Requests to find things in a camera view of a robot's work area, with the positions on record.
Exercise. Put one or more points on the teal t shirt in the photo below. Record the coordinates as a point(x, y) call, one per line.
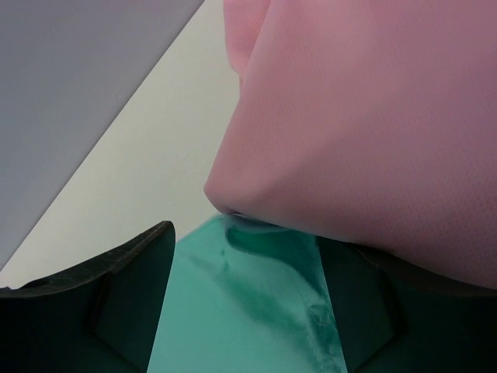
point(246, 296)

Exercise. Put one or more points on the folded pink t shirt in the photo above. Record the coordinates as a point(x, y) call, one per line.
point(372, 122)

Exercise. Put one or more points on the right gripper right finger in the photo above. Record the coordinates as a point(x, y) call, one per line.
point(393, 316)

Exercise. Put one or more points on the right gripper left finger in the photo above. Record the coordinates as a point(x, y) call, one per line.
point(98, 316)

